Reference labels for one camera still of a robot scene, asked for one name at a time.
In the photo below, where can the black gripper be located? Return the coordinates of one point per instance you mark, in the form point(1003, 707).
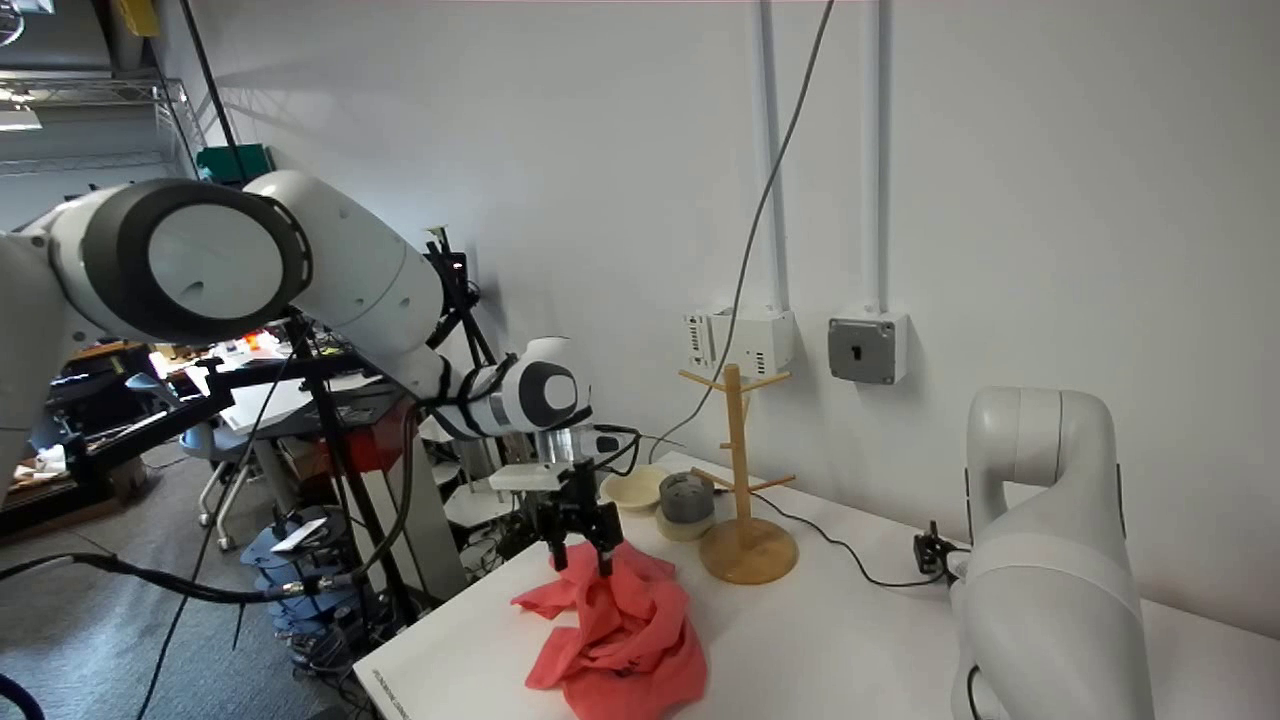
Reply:
point(572, 489)

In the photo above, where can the wooden mug tree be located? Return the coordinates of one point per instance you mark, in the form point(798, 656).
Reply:
point(745, 546)

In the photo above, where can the blue crate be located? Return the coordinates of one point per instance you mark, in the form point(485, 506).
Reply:
point(287, 564)

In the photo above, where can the red box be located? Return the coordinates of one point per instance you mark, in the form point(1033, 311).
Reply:
point(373, 447)

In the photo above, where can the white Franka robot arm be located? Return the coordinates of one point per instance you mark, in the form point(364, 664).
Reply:
point(347, 267)

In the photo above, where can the cluttered wooden workbench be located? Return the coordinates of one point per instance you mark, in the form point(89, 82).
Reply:
point(83, 363)

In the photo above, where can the white wall conduit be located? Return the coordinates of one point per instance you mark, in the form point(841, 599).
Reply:
point(883, 134)
point(775, 134)

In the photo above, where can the black tripod stand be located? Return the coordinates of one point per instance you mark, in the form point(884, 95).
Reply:
point(340, 453)

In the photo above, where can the grey junction box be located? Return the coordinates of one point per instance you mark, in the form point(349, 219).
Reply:
point(867, 350)

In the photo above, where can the red shirt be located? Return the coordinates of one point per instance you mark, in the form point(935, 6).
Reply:
point(624, 643)

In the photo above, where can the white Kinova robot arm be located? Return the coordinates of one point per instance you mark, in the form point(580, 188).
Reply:
point(1054, 602)

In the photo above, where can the plain white wall box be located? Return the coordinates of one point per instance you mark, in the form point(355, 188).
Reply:
point(767, 344)

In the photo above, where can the black camera on stand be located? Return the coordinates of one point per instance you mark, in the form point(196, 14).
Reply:
point(446, 275)

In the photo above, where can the green box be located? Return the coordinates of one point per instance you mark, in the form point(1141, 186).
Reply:
point(237, 160)

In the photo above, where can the white labelled wall box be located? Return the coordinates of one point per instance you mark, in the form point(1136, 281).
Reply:
point(704, 344)

